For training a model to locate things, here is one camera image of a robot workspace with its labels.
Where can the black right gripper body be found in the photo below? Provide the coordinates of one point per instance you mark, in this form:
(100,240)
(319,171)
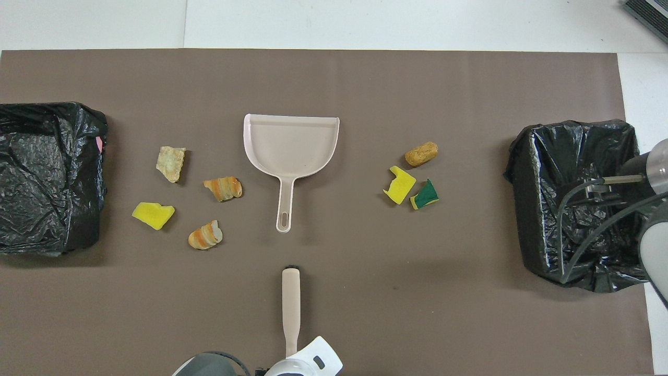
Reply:
(636,167)

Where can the green and yellow sponge piece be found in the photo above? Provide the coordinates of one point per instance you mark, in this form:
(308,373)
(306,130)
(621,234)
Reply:
(425,196)

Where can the brown oval sponge lump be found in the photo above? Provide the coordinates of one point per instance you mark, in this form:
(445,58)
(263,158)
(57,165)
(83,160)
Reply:
(421,154)

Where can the notched yellow sponge piece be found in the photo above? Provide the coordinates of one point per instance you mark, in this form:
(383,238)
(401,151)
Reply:
(401,187)

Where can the beige plastic dustpan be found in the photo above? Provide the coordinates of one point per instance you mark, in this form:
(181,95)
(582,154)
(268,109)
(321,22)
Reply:
(289,146)

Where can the beige hand brush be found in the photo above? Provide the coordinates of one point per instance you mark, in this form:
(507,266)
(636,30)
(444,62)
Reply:
(290,303)

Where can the orange striped sponge scrap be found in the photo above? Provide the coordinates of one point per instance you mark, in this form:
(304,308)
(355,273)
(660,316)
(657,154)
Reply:
(205,236)
(224,189)

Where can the pale beige sponge scrap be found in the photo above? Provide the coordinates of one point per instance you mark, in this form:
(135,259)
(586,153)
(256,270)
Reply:
(170,163)

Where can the plain yellow sponge piece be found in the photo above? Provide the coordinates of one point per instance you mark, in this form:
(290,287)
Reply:
(153,215)

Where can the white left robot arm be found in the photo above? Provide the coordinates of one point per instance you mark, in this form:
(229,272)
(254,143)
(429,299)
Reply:
(308,363)

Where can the black bag lined bin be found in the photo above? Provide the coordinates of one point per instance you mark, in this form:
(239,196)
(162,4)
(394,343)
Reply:
(543,183)

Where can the black bag bin pink spot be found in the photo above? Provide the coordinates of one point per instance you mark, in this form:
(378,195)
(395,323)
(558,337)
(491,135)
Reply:
(52,219)

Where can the dark ribbed device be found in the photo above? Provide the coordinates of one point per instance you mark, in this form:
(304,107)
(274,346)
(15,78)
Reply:
(649,13)

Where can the brown paper table mat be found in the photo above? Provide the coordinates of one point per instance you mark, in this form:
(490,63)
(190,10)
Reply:
(365,78)

